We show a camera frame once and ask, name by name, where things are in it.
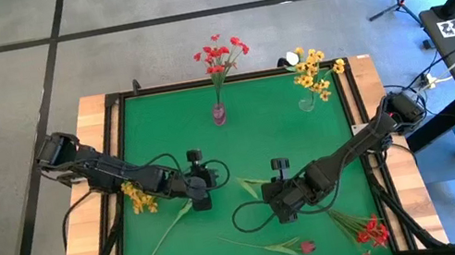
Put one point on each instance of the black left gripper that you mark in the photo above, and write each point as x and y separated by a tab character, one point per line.
201	179

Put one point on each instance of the black metal table frame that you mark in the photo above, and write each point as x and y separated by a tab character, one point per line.
155	89

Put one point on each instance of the clear glass vase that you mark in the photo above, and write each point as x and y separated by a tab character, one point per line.
306	105

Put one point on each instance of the pink glass vase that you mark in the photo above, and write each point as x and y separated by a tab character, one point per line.
219	117

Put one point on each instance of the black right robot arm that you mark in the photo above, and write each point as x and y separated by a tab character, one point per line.
353	147

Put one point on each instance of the white power strip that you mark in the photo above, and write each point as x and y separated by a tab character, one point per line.
431	82

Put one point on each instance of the green table mat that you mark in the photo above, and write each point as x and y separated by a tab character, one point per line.
161	125

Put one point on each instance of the yellow artificial flower bunch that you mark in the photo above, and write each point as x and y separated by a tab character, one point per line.
311	70
139	199

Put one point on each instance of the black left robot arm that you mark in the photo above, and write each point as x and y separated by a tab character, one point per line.
113	173

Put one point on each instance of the black frame clamp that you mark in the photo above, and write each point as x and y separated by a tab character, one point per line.
281	63
136	86

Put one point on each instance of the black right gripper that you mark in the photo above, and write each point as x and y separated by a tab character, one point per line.
288	194

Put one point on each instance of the red artificial flower bunch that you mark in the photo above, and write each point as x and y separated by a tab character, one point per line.
217	68
370	231

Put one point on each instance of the red artificial tulip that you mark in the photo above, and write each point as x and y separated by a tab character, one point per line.
247	186
307	247

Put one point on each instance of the white artificial tulip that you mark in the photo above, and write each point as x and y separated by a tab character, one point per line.
183	211
291	58

